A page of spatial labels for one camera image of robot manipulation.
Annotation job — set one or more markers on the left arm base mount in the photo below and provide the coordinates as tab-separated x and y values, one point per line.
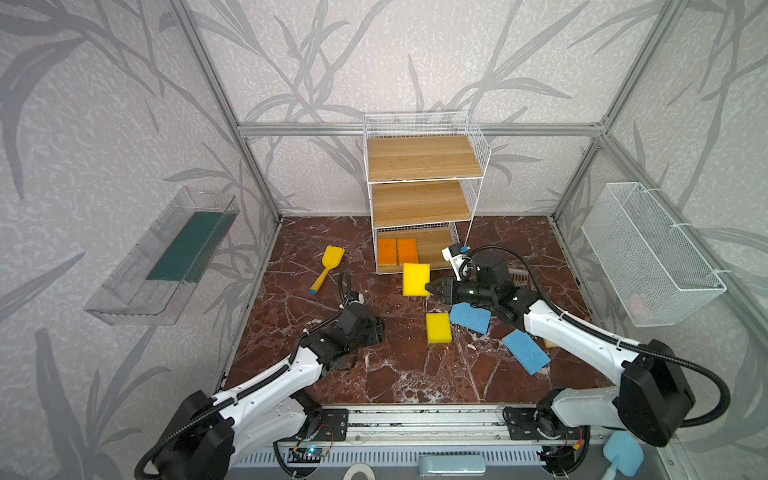
325	425

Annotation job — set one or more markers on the blue cellulose sponge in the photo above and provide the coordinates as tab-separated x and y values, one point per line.
527	352
471	318

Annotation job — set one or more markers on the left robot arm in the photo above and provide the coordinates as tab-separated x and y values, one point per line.
208	435

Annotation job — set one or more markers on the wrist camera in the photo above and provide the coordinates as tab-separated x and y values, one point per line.
355	297
458	257

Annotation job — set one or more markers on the blue cellulose sponge near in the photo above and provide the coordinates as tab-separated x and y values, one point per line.
471	318

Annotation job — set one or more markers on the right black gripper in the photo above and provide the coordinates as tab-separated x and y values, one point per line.
452	290

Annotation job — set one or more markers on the white wire wooden shelf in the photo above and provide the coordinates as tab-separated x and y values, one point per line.
424	173

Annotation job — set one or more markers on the clear plastic wall tray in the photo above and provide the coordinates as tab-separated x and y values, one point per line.
152	285

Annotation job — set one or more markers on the yellow foam sponge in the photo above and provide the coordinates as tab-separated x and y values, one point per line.
438	328
415	278

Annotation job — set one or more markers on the blue cellulose sponge far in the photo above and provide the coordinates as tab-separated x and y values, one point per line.
527	352

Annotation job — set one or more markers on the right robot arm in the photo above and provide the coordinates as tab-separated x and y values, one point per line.
652	394

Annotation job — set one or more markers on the yellow toy shovel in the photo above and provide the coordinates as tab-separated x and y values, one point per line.
331	259

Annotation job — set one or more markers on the light blue brush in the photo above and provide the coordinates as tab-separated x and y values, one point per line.
624	454

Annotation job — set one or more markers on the beige orange scrub sponge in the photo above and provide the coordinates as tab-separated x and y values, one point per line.
387	252

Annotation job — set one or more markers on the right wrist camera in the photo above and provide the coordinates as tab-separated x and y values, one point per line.
458	257

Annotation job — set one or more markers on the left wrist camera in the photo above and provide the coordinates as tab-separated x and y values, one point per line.
355	297

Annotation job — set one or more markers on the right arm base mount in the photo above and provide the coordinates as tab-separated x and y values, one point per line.
532	423

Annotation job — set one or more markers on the green circuit board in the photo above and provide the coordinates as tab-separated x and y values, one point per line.
312	454

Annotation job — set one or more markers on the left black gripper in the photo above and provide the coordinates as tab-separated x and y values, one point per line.
366	330

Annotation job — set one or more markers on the white wire wall basket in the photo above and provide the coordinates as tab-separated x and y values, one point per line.
658	274

